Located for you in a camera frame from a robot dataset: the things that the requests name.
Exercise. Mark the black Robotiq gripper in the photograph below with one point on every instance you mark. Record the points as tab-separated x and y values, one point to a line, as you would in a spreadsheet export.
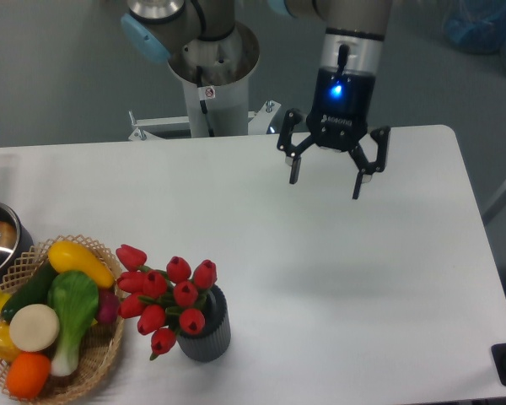
337	120

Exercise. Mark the red tulip bouquet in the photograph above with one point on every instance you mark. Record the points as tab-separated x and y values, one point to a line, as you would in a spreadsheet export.
166	303

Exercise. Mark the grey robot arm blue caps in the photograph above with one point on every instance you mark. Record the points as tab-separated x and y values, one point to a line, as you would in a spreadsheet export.
350	38

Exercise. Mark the dark grey ribbed vase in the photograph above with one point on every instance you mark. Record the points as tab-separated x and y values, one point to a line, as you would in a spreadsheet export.
215	337

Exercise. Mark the blue plastic bag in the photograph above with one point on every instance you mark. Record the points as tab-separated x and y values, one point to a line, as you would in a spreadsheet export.
477	27

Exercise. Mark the purple red radish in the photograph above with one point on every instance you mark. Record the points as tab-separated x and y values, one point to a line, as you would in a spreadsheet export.
107	312

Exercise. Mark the yellow squash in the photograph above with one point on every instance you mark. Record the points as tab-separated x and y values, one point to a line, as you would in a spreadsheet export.
65	256

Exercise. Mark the green bok choy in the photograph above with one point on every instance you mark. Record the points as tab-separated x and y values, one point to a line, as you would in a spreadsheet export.
74	297

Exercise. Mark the woven wicker basket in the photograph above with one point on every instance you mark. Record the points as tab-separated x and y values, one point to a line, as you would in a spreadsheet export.
99	347

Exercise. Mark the dark green cucumber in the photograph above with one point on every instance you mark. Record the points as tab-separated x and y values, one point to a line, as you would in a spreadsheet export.
33	291

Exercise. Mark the round cream bun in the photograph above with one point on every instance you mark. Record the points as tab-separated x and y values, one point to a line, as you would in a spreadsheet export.
34	328

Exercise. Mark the orange fruit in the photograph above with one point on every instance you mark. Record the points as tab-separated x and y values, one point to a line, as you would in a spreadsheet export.
27	375

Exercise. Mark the yellow bell pepper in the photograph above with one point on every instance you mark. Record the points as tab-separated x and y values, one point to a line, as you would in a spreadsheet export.
8	350

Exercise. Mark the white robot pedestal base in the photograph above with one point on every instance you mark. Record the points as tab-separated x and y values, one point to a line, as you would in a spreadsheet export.
215	78

